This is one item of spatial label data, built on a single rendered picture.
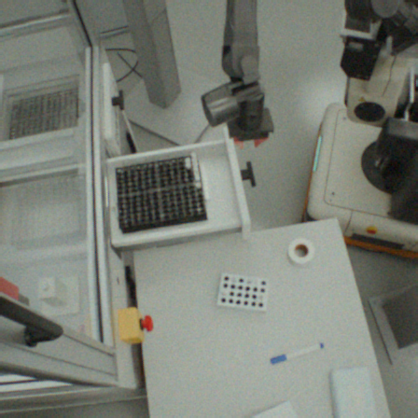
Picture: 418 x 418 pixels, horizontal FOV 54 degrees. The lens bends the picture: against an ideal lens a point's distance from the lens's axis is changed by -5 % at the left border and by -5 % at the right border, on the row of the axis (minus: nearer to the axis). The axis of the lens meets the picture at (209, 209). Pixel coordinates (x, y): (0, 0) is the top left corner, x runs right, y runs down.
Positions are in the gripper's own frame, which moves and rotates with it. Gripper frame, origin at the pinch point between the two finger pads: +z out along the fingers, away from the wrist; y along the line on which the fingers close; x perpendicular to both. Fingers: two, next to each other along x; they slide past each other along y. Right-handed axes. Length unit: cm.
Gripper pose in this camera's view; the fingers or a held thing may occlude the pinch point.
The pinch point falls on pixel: (247, 144)
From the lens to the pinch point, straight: 104.6
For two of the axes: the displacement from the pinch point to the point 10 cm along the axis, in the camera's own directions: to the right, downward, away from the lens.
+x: 1.5, 8.9, -4.4
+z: 0.5, 4.4, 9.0
